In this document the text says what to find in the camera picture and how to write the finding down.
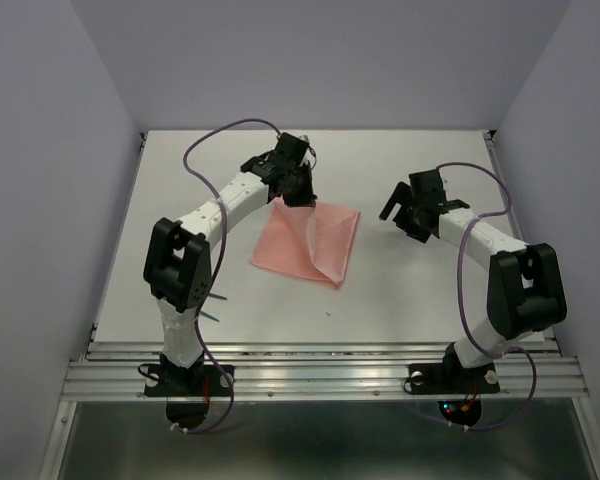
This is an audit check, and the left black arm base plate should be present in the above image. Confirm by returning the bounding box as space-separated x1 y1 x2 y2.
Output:
137 363 230 398

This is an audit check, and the teal plastic spoon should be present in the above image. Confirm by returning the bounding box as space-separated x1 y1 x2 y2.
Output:
200 311 220 323

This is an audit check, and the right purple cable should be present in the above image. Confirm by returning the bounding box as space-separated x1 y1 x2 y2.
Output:
437 161 538 431

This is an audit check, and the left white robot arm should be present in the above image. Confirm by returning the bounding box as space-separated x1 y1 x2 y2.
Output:
143 133 316 394

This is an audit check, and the pink satin napkin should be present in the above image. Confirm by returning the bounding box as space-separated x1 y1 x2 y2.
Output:
250 200 361 289

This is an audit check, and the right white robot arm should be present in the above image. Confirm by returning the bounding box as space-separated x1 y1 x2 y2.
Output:
379 168 567 390

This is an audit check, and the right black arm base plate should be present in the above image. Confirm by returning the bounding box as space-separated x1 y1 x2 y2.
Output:
403 363 500 396

